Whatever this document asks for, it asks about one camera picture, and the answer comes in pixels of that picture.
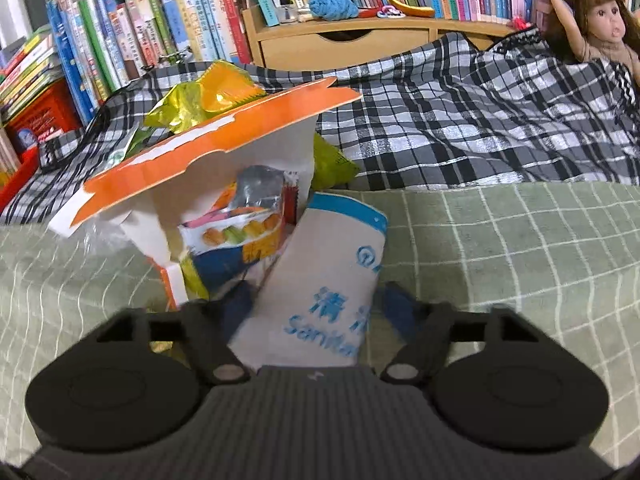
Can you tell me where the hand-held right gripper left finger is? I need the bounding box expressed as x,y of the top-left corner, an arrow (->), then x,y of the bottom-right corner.
95,282 -> 257,386

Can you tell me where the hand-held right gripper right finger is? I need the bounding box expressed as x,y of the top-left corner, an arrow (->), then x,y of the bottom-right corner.
377,282 -> 539,386

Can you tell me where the colourful snack packet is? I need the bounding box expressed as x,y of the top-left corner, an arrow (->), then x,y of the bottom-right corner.
179,180 -> 292,302

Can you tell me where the white blue-printed wipes packet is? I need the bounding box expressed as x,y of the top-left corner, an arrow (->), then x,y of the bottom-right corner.
227,191 -> 390,368

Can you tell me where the long row of upright books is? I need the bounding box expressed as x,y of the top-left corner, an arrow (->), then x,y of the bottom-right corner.
46,0 -> 562,107

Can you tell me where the stack of flat books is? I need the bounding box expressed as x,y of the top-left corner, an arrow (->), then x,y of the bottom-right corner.
0,30 -> 67,122

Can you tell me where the green checked bed sheet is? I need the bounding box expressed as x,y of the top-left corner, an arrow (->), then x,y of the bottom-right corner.
0,180 -> 640,461

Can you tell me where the grey foil wrapper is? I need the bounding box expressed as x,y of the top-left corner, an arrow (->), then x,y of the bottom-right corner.
235,165 -> 287,211

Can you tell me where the green plastic bag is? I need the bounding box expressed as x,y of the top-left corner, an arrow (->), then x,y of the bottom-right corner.
312,132 -> 362,192

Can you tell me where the orange white cardboard box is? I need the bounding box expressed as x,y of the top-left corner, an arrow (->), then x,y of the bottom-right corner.
49,77 -> 364,312

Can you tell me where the black white plaid cloth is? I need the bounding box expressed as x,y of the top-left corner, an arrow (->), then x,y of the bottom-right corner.
0,30 -> 640,227

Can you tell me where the yellow green foil bag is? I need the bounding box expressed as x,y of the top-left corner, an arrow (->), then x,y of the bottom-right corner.
144,60 -> 267,134

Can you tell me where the small blue picture card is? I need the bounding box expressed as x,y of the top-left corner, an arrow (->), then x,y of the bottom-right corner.
17,127 -> 44,154

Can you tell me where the wooden drawer shelf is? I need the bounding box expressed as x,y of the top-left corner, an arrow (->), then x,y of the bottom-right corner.
242,9 -> 517,69

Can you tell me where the red plastic crate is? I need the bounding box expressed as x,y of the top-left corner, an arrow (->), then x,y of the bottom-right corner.
5,80 -> 84,157

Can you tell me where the yellow banana toy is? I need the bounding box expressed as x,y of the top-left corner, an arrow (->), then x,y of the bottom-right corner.
387,0 -> 436,19

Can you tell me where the blue yarn ball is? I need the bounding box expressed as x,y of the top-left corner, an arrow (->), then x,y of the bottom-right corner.
307,0 -> 360,21

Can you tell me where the brown haired doll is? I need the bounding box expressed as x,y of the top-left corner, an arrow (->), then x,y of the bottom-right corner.
542,0 -> 640,107

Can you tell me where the red bed rail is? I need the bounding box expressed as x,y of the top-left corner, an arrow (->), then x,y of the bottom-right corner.
0,147 -> 42,212

